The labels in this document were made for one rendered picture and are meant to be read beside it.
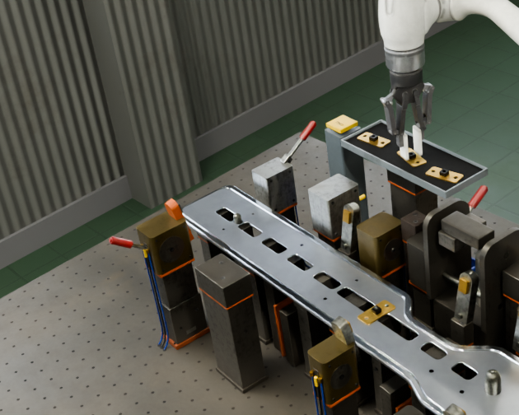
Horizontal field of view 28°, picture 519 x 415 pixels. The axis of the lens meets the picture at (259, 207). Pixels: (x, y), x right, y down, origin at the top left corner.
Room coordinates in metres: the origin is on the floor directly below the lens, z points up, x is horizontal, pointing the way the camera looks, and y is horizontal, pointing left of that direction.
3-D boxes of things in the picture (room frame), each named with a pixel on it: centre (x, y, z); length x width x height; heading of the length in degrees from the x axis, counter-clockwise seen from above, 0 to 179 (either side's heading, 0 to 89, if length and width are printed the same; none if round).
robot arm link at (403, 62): (2.13, -0.38, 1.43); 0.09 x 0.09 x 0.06
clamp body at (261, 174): (2.36, -0.06, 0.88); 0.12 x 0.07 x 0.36; 122
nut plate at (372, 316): (1.77, -0.22, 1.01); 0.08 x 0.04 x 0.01; 122
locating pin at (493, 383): (1.48, -0.39, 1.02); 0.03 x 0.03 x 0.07
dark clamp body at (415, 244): (1.91, -0.38, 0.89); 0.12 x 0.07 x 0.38; 122
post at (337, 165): (2.36, -0.25, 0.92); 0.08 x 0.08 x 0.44; 32
